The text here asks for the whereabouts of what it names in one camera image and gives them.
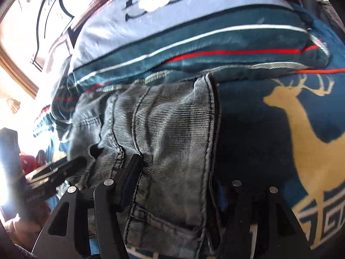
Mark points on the blue patterned bed blanket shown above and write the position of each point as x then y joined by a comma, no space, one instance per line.
280,128

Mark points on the grey denim pants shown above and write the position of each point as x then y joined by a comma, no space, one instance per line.
174,128

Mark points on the red cloth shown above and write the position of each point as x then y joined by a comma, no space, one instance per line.
31,163

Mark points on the light blue striped pillow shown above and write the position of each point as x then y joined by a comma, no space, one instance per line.
129,40

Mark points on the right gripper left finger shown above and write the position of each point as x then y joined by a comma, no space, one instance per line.
66,233

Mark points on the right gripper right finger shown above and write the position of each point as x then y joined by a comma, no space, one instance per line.
258,223

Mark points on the carved dark wood headboard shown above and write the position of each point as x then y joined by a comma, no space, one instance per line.
53,18

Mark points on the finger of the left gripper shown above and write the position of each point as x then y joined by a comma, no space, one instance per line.
51,170
75,165

